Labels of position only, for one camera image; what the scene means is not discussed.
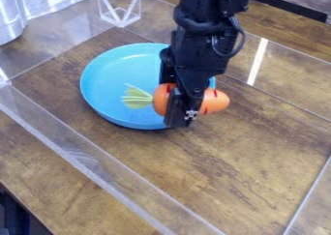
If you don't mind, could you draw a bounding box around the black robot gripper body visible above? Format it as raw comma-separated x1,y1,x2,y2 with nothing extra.
165,27,238,97

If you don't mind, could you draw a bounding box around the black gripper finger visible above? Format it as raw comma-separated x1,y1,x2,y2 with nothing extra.
158,48,176,84
164,87,202,128

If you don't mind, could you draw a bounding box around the orange toy carrot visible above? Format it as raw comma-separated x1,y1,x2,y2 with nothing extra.
121,83,229,116

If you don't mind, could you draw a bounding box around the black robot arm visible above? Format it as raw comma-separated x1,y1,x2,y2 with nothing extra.
158,0,249,128

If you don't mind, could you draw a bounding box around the blue round tray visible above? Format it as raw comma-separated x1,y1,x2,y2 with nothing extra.
78,43,217,131

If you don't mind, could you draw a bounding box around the white patterned curtain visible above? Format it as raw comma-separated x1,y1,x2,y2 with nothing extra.
0,0,84,45

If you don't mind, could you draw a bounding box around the clear acrylic enclosure wall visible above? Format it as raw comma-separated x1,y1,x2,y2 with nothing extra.
0,0,331,235

